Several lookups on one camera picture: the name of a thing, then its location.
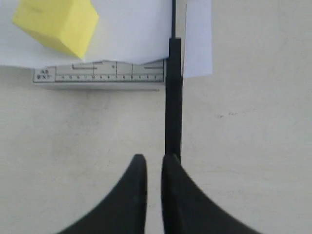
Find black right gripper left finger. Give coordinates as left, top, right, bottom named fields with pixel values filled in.
left=60, top=154, right=147, bottom=234

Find yellow cube block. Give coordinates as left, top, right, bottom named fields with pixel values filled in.
left=12, top=0, right=99, bottom=59

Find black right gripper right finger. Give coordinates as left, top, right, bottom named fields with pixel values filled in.
left=161, top=155, right=258, bottom=234

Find grey paper cutter base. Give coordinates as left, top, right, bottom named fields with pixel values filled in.
left=32, top=60, right=166, bottom=90

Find black cutter blade arm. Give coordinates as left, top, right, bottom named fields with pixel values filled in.
left=165, top=0, right=183, bottom=160

